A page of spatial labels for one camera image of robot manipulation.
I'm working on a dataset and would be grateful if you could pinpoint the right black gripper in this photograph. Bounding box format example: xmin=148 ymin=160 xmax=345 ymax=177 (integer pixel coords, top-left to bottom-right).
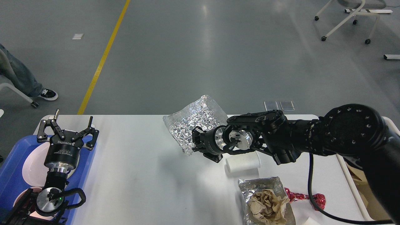
xmin=192 ymin=126 xmax=227 ymax=163

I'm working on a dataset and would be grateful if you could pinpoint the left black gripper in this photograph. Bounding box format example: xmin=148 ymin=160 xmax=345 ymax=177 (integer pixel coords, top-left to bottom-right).
xmin=37 ymin=109 xmax=100 ymax=172

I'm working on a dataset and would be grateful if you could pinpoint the aluminium foil tray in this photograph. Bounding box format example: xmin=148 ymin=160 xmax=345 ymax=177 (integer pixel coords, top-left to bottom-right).
xmin=163 ymin=95 xmax=228 ymax=156

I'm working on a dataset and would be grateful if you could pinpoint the pink plate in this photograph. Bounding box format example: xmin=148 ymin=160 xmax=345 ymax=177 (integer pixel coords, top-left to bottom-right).
xmin=21 ymin=142 xmax=75 ymax=187

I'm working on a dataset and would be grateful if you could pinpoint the foil sheet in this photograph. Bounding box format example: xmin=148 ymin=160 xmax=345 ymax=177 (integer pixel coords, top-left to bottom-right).
xmin=238 ymin=177 xmax=296 ymax=225

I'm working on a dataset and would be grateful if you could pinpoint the pink ribbed mug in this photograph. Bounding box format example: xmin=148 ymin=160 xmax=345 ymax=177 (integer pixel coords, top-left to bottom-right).
xmin=12 ymin=187 xmax=57 ymax=221

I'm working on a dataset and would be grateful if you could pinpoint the brown paper ball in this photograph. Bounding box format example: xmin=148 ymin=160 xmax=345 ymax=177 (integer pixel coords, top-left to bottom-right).
xmin=247 ymin=189 xmax=289 ymax=225

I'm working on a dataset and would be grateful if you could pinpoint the brown paper bag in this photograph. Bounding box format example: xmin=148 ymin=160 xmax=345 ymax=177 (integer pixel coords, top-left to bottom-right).
xmin=345 ymin=162 xmax=390 ymax=220

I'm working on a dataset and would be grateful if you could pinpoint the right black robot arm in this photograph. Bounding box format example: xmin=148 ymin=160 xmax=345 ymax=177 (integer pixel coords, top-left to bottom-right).
xmin=192 ymin=104 xmax=400 ymax=225

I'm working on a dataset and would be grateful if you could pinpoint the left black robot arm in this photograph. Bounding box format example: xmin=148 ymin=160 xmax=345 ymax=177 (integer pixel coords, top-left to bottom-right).
xmin=1 ymin=111 xmax=99 ymax=225

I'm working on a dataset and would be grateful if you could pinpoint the light green plate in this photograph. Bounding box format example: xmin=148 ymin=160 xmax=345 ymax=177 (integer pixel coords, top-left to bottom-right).
xmin=67 ymin=163 xmax=79 ymax=179

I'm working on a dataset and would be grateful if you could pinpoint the white chair base left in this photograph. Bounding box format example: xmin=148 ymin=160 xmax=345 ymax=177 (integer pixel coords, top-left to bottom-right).
xmin=0 ymin=50 xmax=39 ymax=109

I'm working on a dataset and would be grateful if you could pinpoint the person leg with sneaker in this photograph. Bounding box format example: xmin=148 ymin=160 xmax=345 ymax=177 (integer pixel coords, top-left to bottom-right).
xmin=0 ymin=44 xmax=58 ymax=101

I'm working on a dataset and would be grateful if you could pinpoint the red foil wrapper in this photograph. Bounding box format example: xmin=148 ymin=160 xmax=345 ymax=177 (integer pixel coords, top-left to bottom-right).
xmin=284 ymin=187 xmax=326 ymax=210

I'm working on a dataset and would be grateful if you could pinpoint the beige plastic bin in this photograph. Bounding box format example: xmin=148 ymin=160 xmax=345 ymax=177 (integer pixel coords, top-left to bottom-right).
xmin=336 ymin=116 xmax=400 ymax=222

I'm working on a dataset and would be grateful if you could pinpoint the white bar on floor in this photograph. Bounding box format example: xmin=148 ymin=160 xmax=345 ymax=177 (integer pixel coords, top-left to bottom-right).
xmin=383 ymin=54 xmax=400 ymax=60

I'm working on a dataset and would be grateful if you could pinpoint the white rolling chair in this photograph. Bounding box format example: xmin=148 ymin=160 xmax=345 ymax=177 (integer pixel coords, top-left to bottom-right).
xmin=321 ymin=0 xmax=393 ymax=44

